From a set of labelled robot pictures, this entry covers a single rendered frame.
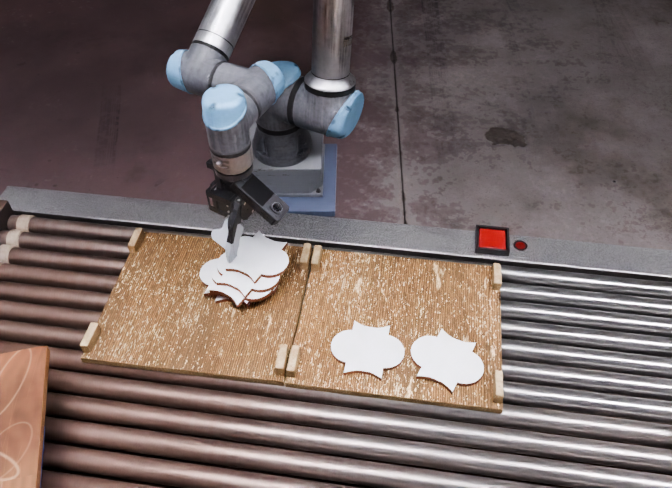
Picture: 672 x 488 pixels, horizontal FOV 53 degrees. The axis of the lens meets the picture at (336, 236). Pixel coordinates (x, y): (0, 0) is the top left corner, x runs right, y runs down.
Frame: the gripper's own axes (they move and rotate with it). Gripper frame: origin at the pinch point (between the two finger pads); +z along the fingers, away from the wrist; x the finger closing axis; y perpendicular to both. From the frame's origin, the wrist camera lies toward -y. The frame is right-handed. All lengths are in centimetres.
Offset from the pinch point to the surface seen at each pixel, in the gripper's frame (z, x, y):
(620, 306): 13, -31, -71
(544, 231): 105, -138, -39
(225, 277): 5.7, 7.4, 2.8
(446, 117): 104, -191, 28
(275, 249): 4.6, -3.5, -2.6
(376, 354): 9.9, 6.4, -32.0
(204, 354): 11.0, 22.2, -2.0
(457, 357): 9.9, -0.6, -46.0
